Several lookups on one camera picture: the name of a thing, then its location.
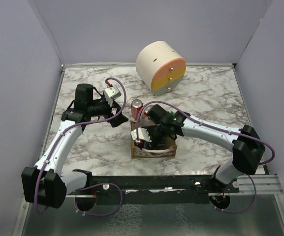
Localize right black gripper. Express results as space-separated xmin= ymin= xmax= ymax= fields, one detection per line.
xmin=144 ymin=123 xmax=169 ymax=152

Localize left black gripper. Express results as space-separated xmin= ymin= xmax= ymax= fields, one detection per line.
xmin=88 ymin=96 xmax=128 ymax=126

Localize red soda can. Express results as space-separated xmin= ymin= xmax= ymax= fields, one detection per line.
xmin=130 ymin=99 xmax=143 ymax=119
xmin=142 ymin=110 xmax=152 ymax=120

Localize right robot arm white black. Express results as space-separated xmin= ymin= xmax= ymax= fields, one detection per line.
xmin=147 ymin=105 xmax=265 ymax=192

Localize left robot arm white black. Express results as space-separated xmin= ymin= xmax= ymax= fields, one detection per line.
xmin=21 ymin=82 xmax=128 ymax=208

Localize red soda can front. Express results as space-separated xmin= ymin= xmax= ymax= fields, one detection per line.
xmin=142 ymin=110 xmax=152 ymax=120

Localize round pastel drawer cabinet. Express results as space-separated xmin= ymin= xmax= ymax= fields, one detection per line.
xmin=135 ymin=41 xmax=187 ymax=95

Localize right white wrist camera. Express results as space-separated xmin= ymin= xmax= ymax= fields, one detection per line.
xmin=130 ymin=127 xmax=151 ymax=143

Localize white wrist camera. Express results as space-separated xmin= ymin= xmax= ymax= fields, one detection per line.
xmin=103 ymin=86 xmax=122 ymax=107
xmin=130 ymin=127 xmax=151 ymax=143

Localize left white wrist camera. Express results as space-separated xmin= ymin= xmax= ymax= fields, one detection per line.
xmin=103 ymin=86 xmax=122 ymax=107

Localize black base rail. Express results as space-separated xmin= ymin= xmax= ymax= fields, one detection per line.
xmin=67 ymin=169 xmax=239 ymax=205

